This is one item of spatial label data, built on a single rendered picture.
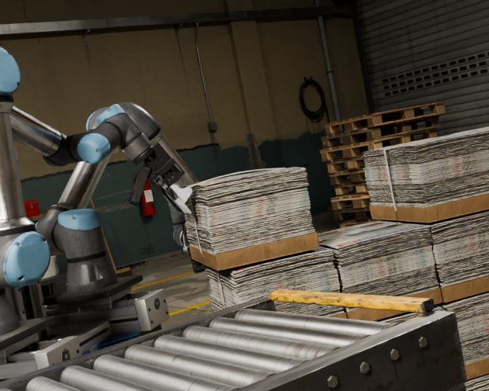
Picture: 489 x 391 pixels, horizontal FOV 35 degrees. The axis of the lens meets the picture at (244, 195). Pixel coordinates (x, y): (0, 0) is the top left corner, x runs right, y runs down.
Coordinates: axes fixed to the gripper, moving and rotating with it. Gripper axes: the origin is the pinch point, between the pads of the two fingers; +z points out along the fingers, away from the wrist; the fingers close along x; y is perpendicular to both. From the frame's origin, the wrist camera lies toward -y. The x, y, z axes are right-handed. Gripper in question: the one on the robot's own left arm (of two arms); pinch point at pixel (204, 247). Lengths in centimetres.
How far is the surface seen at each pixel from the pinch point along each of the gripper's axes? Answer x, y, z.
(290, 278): 12.3, -7.9, 45.0
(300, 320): -5, -6, 102
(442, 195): 61, 5, 44
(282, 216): 13.6, 8.6, 44.0
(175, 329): -26, -5, 85
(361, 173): 303, -19, -560
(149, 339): -32, -5, 88
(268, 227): 9.0, 6.4, 44.2
